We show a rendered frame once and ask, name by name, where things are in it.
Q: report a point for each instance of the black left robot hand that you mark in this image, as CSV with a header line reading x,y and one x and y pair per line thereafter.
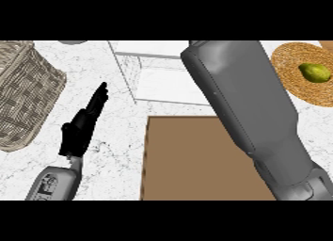
x,y
83,125

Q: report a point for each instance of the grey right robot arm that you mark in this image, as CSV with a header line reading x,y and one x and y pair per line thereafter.
x,y
253,109

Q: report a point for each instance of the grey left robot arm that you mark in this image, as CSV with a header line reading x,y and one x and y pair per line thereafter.
x,y
54,183

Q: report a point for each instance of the round woven straw tray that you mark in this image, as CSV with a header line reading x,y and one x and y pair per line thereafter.
x,y
313,88

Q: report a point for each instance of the green-yellow lemon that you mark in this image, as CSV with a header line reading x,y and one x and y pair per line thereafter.
x,y
315,72

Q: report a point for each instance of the grey wicker basket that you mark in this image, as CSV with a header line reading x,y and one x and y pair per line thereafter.
x,y
17,94

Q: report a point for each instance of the grey round object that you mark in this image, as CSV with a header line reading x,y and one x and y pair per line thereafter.
x,y
73,42

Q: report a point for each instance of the brown cutting board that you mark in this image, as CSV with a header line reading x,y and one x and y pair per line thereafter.
x,y
197,160

